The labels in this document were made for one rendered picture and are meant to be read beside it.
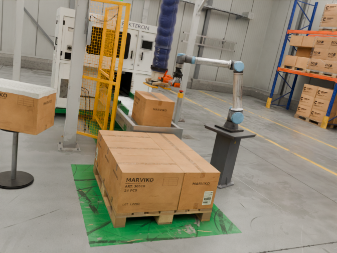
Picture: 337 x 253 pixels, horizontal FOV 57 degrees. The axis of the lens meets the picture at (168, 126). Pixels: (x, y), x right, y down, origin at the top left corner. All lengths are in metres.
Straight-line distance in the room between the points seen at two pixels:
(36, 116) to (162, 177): 1.30
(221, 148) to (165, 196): 1.36
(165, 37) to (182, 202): 2.14
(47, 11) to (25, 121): 9.45
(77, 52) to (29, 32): 8.13
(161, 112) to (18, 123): 1.76
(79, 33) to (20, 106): 1.55
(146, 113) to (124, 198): 1.51
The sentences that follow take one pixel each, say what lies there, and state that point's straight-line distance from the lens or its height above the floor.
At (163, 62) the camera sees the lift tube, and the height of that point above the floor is 1.42.
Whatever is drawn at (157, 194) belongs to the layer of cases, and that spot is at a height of 0.32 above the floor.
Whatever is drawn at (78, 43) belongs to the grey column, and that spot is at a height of 1.47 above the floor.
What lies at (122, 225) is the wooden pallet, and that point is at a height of 0.02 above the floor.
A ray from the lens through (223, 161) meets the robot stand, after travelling 4.06.
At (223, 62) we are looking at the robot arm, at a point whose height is 1.56.
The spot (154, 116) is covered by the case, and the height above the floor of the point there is 0.74.
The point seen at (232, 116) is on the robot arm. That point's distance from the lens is 3.79.
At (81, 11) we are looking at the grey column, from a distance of 4.34.
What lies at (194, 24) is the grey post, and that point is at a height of 2.19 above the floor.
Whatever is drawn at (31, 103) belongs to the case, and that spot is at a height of 0.92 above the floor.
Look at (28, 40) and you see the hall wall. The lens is 12.42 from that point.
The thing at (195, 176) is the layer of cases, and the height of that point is 0.50.
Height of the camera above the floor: 1.64
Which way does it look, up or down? 14 degrees down
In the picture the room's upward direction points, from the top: 10 degrees clockwise
